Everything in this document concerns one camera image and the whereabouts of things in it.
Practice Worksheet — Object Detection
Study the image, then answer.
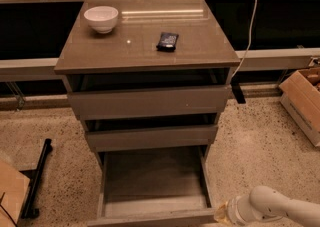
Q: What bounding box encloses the white cable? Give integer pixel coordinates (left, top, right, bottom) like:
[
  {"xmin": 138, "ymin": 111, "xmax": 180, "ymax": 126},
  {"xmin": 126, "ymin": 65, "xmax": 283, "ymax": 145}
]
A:
[{"xmin": 230, "ymin": 0, "xmax": 259, "ymax": 79}]

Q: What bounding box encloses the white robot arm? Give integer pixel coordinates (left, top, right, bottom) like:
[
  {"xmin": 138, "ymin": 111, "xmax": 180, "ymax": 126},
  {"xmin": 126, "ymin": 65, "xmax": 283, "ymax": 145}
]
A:
[{"xmin": 214, "ymin": 186, "xmax": 320, "ymax": 227}]

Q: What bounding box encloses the grey bottom drawer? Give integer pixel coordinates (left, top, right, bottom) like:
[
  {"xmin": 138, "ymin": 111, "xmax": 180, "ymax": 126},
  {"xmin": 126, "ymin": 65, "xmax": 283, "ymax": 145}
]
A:
[{"xmin": 87, "ymin": 146, "xmax": 215, "ymax": 227}]

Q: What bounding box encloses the white ceramic bowl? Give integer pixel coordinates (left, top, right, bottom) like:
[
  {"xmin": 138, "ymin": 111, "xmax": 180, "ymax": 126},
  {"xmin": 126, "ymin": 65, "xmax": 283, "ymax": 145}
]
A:
[{"xmin": 84, "ymin": 6, "xmax": 119, "ymax": 34}]

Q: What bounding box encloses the grey top drawer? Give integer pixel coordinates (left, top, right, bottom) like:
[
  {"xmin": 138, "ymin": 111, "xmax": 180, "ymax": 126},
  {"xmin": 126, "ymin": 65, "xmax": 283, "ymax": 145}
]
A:
[{"xmin": 68, "ymin": 69, "xmax": 230, "ymax": 120}]

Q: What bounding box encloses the cardboard box right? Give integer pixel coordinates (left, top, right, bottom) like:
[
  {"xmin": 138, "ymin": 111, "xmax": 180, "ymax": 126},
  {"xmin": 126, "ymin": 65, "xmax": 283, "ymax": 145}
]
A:
[{"xmin": 279, "ymin": 67, "xmax": 320, "ymax": 147}]

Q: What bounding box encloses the black cabinet foot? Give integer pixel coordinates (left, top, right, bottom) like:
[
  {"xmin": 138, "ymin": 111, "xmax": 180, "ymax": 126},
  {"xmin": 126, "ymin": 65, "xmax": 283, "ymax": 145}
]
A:
[{"xmin": 232, "ymin": 83, "xmax": 246, "ymax": 104}]

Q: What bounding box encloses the cardboard box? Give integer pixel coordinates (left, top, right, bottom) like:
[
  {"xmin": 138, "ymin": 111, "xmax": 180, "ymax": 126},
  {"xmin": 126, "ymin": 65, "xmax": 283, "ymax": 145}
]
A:
[
  {"xmin": 0, "ymin": 160, "xmax": 30, "ymax": 227},
  {"xmin": 279, "ymin": 67, "xmax": 320, "ymax": 147}
]

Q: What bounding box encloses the cardboard box left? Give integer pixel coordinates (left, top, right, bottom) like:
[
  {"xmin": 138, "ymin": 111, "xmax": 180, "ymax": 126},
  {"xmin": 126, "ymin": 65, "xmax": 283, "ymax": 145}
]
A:
[{"xmin": 0, "ymin": 160, "xmax": 30, "ymax": 227}]

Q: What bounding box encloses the dark snack packet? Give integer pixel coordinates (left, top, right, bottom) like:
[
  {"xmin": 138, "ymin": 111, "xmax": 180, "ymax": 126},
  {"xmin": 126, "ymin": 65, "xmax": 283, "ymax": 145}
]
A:
[{"xmin": 156, "ymin": 32, "xmax": 179, "ymax": 52}]

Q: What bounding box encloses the black metal bar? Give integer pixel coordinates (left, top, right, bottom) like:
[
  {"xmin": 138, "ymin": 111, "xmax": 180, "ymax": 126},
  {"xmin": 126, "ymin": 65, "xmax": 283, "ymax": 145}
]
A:
[{"xmin": 21, "ymin": 138, "xmax": 53, "ymax": 219}]

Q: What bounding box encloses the grey drawer cabinet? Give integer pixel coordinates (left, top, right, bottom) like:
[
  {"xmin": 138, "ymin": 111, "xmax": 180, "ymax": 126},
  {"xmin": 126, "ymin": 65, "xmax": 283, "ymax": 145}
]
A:
[{"xmin": 54, "ymin": 0, "xmax": 241, "ymax": 169}]

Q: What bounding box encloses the grey drawer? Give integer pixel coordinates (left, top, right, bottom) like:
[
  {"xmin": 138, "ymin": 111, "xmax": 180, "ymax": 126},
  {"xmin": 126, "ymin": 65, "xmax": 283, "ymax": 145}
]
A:
[
  {"xmin": 68, "ymin": 69, "xmax": 230, "ymax": 120},
  {"xmin": 87, "ymin": 146, "xmax": 215, "ymax": 227},
  {"xmin": 85, "ymin": 113, "xmax": 218, "ymax": 152}
]

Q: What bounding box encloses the grey middle drawer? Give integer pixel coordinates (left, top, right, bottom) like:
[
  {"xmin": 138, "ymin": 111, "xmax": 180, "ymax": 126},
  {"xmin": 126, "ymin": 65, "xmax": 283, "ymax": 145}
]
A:
[{"xmin": 85, "ymin": 113, "xmax": 218, "ymax": 152}]

